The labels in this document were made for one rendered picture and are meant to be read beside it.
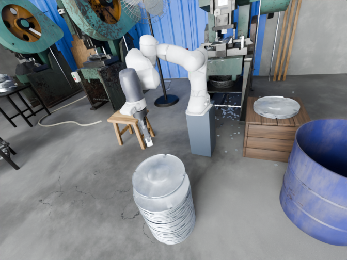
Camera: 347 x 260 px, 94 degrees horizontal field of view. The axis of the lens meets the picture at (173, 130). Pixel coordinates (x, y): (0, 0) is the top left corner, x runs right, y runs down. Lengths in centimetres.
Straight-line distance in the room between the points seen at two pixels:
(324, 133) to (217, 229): 79
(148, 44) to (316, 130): 107
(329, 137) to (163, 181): 92
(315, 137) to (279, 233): 56
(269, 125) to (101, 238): 131
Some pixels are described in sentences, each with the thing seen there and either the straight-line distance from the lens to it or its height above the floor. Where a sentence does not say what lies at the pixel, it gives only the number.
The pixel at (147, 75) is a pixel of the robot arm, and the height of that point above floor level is 83.
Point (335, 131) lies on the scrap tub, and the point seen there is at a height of 41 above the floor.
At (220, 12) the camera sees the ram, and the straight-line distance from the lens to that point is 177.
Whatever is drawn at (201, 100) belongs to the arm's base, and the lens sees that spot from 115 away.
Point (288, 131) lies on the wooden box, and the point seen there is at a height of 29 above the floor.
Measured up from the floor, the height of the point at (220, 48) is 73.
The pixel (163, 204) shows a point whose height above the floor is 35.
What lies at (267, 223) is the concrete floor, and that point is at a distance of 118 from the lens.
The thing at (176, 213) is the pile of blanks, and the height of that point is 29.
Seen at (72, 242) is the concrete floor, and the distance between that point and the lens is 139.
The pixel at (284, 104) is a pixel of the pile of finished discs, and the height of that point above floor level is 38.
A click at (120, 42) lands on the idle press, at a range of 284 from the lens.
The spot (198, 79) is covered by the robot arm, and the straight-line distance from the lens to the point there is 114.
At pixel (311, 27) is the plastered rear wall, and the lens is 307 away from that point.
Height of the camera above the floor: 103
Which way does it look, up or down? 35 degrees down
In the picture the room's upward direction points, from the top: 12 degrees counter-clockwise
